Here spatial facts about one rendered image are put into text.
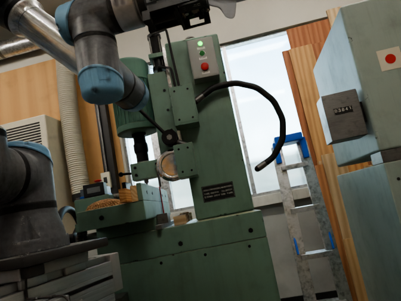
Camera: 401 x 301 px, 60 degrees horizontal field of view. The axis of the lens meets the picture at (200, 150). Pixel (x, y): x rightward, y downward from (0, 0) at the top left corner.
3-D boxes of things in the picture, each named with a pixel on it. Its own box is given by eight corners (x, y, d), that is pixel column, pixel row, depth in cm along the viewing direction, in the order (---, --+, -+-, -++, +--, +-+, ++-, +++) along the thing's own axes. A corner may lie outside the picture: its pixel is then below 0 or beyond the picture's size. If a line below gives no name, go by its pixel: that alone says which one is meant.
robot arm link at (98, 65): (139, 104, 67) (130, 52, 69) (115, 86, 56) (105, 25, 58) (101, 113, 68) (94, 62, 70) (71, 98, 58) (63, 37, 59)
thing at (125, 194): (156, 204, 161) (154, 195, 162) (160, 203, 161) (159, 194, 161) (120, 203, 100) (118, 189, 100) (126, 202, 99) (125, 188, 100)
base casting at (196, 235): (130, 251, 160) (127, 231, 161) (252, 228, 159) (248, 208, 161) (98, 268, 115) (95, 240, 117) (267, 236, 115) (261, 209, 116)
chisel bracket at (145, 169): (136, 186, 145) (133, 166, 147) (169, 179, 145) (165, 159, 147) (132, 184, 138) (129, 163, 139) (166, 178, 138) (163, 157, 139)
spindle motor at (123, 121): (123, 141, 154) (113, 76, 159) (162, 134, 154) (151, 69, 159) (112, 133, 137) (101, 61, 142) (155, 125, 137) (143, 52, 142)
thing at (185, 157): (181, 180, 131) (175, 149, 132) (199, 176, 130) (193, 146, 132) (178, 178, 121) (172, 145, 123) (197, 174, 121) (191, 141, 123)
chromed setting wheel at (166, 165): (159, 184, 131) (154, 153, 133) (191, 178, 130) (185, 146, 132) (158, 184, 128) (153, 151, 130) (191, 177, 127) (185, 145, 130)
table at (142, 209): (108, 226, 164) (106, 214, 165) (170, 214, 164) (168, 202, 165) (47, 238, 105) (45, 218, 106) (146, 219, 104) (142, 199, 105)
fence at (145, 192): (165, 202, 165) (163, 191, 166) (169, 202, 165) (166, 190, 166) (138, 200, 106) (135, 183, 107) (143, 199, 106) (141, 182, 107)
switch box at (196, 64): (194, 85, 136) (187, 47, 139) (219, 80, 136) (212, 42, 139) (193, 79, 130) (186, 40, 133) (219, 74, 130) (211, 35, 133)
